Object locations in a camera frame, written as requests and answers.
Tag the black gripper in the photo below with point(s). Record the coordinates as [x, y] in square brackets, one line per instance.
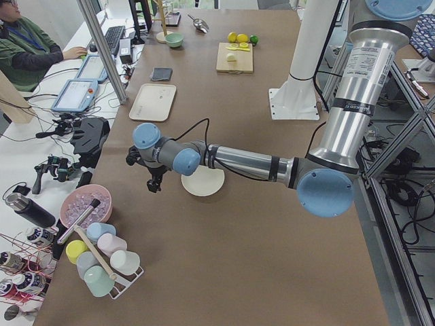
[155, 175]

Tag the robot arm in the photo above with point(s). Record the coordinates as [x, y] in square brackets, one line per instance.
[323, 179]

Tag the cream rabbit print tray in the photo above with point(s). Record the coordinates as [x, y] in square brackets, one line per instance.
[153, 102]

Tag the cream round plate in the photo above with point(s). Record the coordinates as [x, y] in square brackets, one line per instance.
[204, 181]

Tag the blue cup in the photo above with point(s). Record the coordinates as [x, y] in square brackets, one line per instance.
[95, 230]

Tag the pink cup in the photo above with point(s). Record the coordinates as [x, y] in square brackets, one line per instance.
[109, 244]

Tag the black gripper stand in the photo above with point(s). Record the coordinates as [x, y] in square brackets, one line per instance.
[89, 135]

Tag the pink bowl of ice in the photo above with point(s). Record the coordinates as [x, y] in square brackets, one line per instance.
[80, 199]

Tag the white cup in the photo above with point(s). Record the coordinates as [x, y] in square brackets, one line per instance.
[126, 262]

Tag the white cup rack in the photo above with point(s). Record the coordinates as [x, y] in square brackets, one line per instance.
[123, 282]

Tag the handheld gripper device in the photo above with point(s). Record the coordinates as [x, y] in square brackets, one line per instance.
[58, 167]

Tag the yellow cup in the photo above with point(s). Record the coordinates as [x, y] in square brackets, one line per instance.
[74, 249]

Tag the grey cup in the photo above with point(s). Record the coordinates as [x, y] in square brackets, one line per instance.
[85, 261]

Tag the mint green cup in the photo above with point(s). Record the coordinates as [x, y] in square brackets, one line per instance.
[98, 281]

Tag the grey folded cloth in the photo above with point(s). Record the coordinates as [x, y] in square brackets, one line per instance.
[161, 74]

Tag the near teach pendant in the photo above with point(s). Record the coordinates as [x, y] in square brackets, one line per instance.
[76, 96]

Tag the teach pendant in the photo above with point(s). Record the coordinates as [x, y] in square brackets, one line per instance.
[76, 96]
[92, 68]

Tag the far teach pendant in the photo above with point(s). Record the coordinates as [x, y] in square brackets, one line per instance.
[92, 68]

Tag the black thermos bottle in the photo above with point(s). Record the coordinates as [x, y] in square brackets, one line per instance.
[30, 210]

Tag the pale green bowl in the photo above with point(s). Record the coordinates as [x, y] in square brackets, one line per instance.
[174, 40]

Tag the wooden mug tree stand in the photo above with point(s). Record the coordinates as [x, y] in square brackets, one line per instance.
[161, 17]

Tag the bamboo cutting board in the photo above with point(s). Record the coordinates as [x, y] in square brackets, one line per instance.
[244, 63]

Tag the black keyboard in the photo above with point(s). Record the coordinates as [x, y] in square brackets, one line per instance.
[113, 36]

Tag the yellow plastic knife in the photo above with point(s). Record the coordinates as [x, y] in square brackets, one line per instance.
[239, 49]

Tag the metal ice scoop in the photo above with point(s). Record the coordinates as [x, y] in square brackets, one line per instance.
[199, 24]

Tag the lower whole lemon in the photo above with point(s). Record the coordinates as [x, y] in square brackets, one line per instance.
[232, 37]

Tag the whole lemon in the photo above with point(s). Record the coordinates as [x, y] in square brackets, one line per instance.
[242, 38]
[232, 37]

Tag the upper whole lemon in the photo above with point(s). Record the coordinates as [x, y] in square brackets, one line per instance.
[242, 38]

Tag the green lime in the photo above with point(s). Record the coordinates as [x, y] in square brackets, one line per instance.
[253, 39]

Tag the seated person green jacket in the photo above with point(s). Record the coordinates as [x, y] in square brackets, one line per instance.
[28, 52]

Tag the black tray frame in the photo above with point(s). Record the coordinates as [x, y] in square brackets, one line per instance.
[173, 20]

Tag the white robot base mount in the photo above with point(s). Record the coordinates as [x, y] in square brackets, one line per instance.
[296, 99]

